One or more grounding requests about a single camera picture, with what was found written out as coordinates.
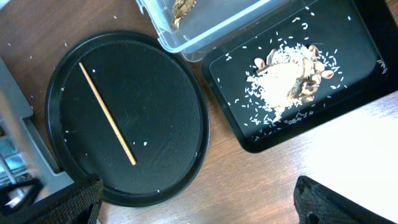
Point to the clear plastic bin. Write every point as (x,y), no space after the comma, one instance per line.
(209,24)

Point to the rice and peanut shell scraps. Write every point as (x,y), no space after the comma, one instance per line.
(287,73)

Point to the brown printed wrapper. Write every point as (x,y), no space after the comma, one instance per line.
(180,9)

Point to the round black tray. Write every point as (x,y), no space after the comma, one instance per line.
(156,102)

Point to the wooden chopstick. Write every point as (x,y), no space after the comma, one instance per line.
(108,116)

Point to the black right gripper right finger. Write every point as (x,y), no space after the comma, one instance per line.
(317,204)

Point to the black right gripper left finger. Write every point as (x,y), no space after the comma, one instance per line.
(80,202)

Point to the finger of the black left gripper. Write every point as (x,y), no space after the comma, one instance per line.
(21,195)

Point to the black rectangular tray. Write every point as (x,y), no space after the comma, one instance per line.
(382,28)

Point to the grey plastic dishwasher rack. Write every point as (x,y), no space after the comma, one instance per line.
(24,155)

